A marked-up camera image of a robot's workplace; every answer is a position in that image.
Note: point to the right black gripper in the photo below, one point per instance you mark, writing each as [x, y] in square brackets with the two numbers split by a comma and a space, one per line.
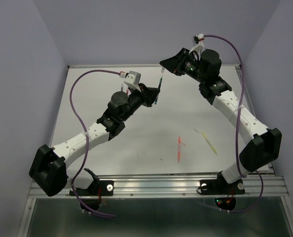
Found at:
[175, 63]

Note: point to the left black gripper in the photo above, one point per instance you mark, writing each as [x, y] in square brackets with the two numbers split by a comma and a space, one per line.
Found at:
[148, 95]

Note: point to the green pen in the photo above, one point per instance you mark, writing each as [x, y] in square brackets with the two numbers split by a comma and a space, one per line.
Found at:
[159, 89]

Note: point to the orange pen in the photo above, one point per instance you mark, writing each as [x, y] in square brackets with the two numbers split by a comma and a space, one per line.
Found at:
[179, 149]

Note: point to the yellow pen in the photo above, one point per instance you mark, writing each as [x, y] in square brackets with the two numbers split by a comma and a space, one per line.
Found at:
[209, 143]

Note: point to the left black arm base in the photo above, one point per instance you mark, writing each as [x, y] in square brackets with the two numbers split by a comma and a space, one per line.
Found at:
[89, 192]

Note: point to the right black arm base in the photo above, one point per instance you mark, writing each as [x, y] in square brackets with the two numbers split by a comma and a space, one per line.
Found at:
[225, 193]

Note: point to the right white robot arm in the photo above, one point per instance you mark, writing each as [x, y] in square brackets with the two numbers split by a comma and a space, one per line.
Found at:
[262, 143]

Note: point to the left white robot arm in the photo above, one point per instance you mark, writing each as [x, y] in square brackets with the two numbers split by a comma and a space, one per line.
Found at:
[50, 164]

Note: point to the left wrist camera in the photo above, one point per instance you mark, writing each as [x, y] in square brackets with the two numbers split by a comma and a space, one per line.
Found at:
[132, 80]

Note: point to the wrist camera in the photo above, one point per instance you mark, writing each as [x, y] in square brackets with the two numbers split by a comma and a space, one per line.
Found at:
[199, 43]
[132, 80]

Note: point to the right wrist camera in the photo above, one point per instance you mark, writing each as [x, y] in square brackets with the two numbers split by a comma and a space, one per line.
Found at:
[199, 43]

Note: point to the aluminium mounting rail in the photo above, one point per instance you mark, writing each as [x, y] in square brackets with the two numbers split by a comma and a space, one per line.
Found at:
[175, 186]

